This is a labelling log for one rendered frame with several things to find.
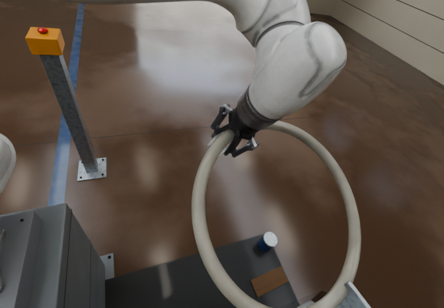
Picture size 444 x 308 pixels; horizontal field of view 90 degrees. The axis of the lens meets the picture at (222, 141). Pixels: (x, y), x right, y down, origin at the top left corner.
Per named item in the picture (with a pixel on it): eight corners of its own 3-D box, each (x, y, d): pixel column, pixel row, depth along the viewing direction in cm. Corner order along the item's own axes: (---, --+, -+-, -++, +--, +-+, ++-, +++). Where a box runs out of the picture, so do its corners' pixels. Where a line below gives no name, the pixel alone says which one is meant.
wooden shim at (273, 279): (280, 266, 156) (281, 266, 155) (288, 281, 150) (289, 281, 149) (250, 280, 146) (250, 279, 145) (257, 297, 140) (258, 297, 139)
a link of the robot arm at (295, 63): (294, 127, 43) (286, 73, 48) (370, 80, 30) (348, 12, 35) (244, 117, 39) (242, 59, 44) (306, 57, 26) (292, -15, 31)
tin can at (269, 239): (268, 237, 169) (275, 231, 159) (272, 251, 162) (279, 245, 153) (256, 238, 166) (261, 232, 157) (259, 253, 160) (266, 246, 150)
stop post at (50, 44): (106, 158, 189) (70, 24, 112) (106, 177, 177) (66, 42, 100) (79, 160, 182) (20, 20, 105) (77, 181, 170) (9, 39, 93)
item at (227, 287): (380, 256, 64) (391, 256, 61) (246, 388, 40) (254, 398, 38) (302, 108, 74) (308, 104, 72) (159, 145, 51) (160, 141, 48)
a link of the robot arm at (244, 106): (268, 127, 41) (252, 139, 46) (295, 108, 45) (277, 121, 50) (238, 89, 41) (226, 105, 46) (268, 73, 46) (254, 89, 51)
